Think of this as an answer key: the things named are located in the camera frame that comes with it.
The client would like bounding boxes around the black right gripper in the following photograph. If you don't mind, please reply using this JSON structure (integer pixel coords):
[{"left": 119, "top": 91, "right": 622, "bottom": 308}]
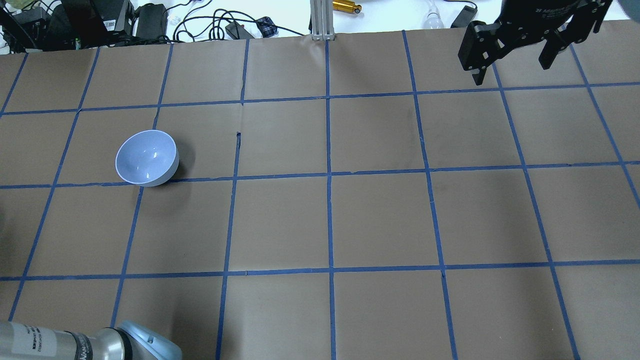
[{"left": 457, "top": 0, "right": 613, "bottom": 86}]

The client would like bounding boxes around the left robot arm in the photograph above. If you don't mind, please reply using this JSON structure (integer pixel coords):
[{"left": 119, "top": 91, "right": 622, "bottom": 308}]
[{"left": 0, "top": 321, "right": 183, "bottom": 360}]

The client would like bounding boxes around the blue bowl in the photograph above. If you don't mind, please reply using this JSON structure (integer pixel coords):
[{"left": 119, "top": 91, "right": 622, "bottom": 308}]
[{"left": 114, "top": 129, "right": 179, "bottom": 187}]

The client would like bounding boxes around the black power adapter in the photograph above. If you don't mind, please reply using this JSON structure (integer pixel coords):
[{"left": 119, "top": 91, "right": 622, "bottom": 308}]
[{"left": 450, "top": 6, "right": 478, "bottom": 28}]

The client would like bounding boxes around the gold metal cylinder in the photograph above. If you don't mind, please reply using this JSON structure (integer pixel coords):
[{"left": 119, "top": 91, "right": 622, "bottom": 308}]
[{"left": 333, "top": 0, "right": 362, "bottom": 14}]

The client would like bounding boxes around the brown paper table cover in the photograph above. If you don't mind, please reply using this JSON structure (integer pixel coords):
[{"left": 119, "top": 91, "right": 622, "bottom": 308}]
[{"left": 1, "top": 20, "right": 639, "bottom": 360}]

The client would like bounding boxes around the aluminium frame post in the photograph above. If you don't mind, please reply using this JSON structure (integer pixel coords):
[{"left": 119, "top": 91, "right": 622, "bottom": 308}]
[{"left": 310, "top": 0, "right": 335, "bottom": 41}]

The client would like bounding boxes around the black cable bundle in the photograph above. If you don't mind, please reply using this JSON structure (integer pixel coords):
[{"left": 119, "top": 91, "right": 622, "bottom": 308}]
[{"left": 172, "top": 0, "right": 306, "bottom": 42}]

